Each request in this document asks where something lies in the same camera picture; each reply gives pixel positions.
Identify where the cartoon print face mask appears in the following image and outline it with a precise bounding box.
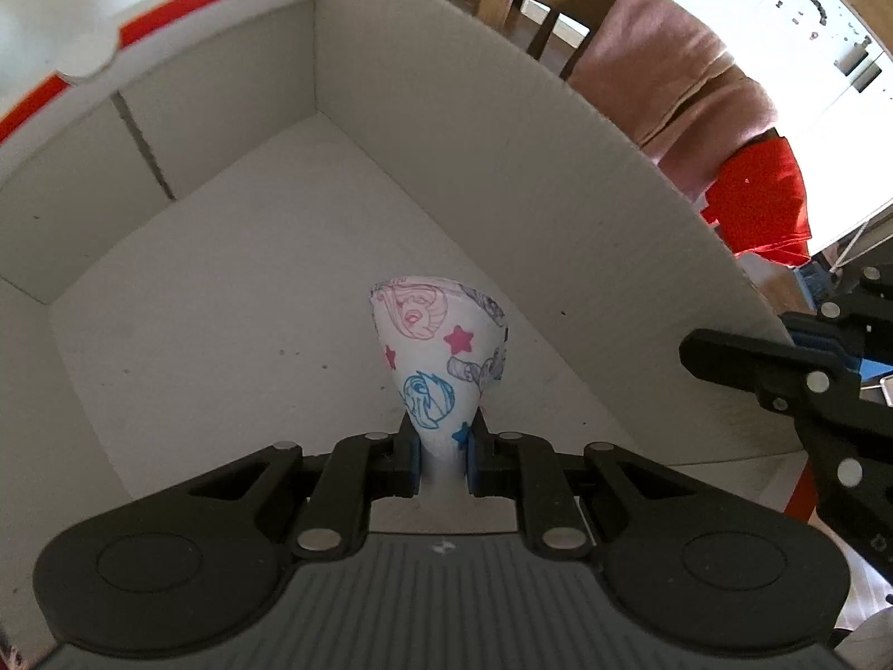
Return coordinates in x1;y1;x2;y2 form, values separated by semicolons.
369;275;508;501

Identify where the white red cardboard box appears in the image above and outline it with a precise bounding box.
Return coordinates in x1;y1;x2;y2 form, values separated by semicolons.
2;0;799;658

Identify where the red cloth on chair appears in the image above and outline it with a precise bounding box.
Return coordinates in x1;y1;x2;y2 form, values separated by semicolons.
701;138;812;268

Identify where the pink fringed scarf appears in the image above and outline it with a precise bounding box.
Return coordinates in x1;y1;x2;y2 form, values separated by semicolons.
568;0;776;203

